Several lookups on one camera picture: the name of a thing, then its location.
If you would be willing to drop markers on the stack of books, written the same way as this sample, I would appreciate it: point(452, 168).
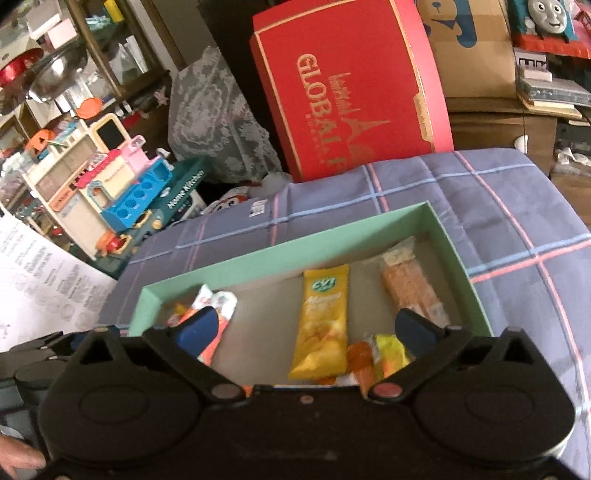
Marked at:
point(549, 87)

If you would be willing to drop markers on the blue toy tray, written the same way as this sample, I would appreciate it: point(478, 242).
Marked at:
point(134, 203)

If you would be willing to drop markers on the wooden glass cabinet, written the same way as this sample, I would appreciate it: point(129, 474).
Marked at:
point(131, 37)

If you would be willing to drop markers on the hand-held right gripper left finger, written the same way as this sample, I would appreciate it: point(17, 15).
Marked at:
point(198, 330)

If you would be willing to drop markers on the white printed paper sheet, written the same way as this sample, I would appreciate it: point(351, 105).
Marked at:
point(41, 286)

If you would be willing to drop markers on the grey lace cushion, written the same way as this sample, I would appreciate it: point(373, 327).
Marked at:
point(217, 120)

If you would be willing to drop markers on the orange yellow snack packet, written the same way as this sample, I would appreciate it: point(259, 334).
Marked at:
point(364, 364)

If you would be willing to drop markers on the white orange snack packet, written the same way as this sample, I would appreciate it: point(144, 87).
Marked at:
point(226, 304)

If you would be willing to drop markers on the teal toy box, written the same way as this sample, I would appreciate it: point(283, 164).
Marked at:
point(180, 189)

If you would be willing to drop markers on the wooden TV stand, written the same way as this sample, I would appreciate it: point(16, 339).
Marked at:
point(498, 129)

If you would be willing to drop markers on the red white stuffed toy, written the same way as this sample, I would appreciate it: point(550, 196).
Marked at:
point(231, 203)

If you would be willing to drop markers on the clear orange cracker packet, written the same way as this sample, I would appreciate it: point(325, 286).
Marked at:
point(411, 286)

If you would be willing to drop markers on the long yellow snack packet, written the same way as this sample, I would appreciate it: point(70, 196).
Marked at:
point(321, 332)

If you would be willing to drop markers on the blue toy train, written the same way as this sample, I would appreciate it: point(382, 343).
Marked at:
point(545, 18)

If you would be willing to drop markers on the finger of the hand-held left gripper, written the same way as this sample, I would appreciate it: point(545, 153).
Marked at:
point(41, 346)

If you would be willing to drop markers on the red rainbow candy packet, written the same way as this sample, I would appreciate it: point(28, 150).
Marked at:
point(180, 316)

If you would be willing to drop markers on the brown cardboard box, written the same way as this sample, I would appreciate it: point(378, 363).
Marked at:
point(480, 60)

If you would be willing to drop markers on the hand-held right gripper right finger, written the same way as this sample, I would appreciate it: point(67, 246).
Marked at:
point(415, 334)

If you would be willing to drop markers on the orange plastic lid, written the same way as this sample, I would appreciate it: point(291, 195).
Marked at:
point(92, 108)

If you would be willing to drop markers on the green cardboard box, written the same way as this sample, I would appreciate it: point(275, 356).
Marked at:
point(277, 263)

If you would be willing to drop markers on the person's left hand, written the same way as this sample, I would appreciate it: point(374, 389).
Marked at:
point(16, 454)

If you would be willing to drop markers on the metal bowl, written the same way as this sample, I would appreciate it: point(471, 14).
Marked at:
point(55, 74)

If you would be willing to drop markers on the purple checked blanket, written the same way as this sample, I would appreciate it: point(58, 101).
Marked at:
point(508, 221)

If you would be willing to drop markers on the red gift box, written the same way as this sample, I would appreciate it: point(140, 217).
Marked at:
point(351, 92)

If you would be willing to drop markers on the cream pink toy kitchen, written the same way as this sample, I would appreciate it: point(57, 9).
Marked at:
point(69, 184)

